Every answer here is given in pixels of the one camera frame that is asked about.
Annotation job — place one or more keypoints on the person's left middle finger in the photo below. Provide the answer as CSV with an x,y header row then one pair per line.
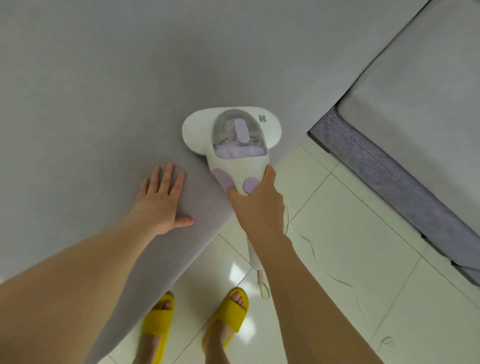
x,y
168,177

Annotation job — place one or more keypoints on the person's right foot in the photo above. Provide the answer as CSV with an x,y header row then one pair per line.
x,y
218,339

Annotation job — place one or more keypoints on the grey sofa with purple base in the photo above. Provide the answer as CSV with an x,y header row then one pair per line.
x,y
423,112

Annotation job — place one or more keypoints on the person's right thumb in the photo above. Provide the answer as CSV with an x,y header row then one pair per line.
x,y
235,195

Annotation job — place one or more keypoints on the white purple handheld vacuum cleaner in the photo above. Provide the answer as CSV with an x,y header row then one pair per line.
x,y
236,165

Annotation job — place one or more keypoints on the person's foot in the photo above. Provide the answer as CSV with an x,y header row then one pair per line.
x,y
147,347
218,339

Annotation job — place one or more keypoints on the person's left little finger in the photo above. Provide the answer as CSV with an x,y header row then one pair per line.
x,y
145,186

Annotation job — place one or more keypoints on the yellow slipper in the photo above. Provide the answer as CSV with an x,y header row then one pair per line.
x,y
229,313
155,322

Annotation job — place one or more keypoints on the grey mattress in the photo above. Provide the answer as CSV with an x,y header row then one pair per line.
x,y
131,93

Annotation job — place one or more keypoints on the person's left thumb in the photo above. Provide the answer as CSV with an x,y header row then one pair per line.
x,y
184,223

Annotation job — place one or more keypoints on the person's left foot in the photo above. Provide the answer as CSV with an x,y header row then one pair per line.
x,y
147,347

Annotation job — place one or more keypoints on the person's right forearm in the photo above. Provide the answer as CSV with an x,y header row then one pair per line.
x,y
300,296

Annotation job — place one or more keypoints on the person's left forearm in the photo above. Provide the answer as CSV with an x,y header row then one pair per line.
x,y
75,285

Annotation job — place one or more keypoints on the person's right hand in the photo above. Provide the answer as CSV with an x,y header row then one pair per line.
x,y
260,210

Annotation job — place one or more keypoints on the person's left hand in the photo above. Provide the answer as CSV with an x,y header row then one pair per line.
x,y
159,210

